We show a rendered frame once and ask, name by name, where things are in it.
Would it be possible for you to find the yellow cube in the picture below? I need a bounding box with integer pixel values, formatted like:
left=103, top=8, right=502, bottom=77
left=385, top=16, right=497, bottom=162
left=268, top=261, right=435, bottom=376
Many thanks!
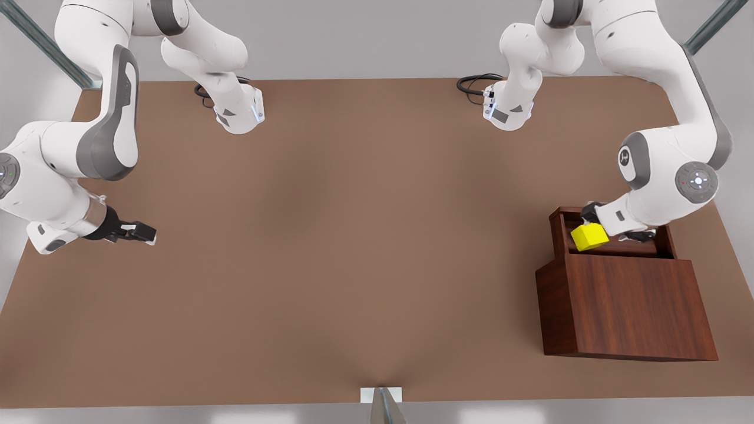
left=570, top=221, right=610, bottom=253

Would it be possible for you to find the dark wooden drawer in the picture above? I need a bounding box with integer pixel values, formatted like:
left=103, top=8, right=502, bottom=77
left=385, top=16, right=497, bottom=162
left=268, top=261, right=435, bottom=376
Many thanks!
left=548, top=206, right=677, bottom=261

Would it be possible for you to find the dark wooden cabinet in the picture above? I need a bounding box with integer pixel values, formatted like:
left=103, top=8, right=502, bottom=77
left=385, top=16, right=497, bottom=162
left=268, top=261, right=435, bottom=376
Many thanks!
left=535, top=253, right=719, bottom=362

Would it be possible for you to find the black cable loop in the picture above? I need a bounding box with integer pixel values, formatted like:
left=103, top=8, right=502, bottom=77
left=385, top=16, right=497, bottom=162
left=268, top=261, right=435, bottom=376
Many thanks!
left=194, top=76, right=252, bottom=110
left=456, top=73, right=506, bottom=107

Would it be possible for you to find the silver frame post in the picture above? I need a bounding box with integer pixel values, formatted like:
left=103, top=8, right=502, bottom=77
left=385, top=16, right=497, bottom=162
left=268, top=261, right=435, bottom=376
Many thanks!
left=0, top=0, right=102, bottom=91
left=683, top=0, right=750, bottom=56
left=369, top=387, right=408, bottom=424

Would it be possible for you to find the silver post foot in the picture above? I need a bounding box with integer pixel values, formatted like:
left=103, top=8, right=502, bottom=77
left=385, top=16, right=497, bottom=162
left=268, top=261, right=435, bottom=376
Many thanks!
left=360, top=386, right=404, bottom=405

